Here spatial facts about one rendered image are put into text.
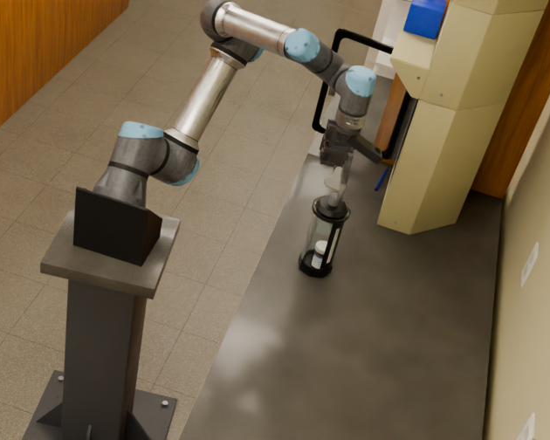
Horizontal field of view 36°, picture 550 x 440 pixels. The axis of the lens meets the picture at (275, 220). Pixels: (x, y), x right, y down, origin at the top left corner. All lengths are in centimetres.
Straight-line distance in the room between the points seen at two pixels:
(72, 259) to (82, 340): 34
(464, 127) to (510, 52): 25
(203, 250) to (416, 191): 151
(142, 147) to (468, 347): 106
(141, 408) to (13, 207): 128
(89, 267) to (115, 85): 271
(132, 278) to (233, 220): 180
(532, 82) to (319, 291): 98
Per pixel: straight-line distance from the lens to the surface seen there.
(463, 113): 250
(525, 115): 289
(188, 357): 341
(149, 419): 319
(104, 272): 234
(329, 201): 232
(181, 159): 241
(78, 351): 267
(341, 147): 221
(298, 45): 206
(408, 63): 242
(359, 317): 237
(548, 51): 279
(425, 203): 266
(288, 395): 213
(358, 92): 210
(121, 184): 230
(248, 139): 468
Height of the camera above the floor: 255
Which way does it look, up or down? 38 degrees down
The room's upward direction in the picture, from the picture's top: 14 degrees clockwise
